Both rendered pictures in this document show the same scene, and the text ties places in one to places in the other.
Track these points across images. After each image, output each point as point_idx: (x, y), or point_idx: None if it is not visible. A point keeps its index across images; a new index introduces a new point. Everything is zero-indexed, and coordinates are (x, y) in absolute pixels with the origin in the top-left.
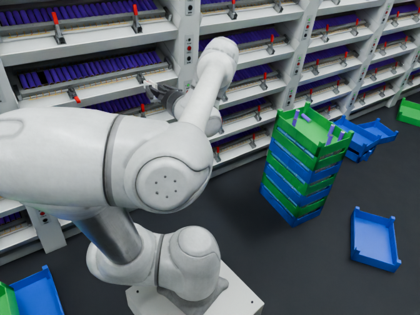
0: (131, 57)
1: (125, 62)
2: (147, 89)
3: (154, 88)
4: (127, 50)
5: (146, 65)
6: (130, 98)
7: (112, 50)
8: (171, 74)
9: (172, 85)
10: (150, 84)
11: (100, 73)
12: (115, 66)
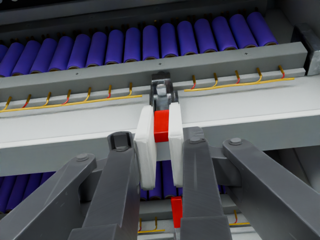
0: (164, 28)
1: (133, 42)
2: (77, 163)
3: (124, 167)
4: (162, 10)
5: (204, 53)
6: (169, 164)
7: (112, 13)
8: (317, 93)
9: (317, 144)
10: (124, 132)
11: (29, 72)
12: (90, 54)
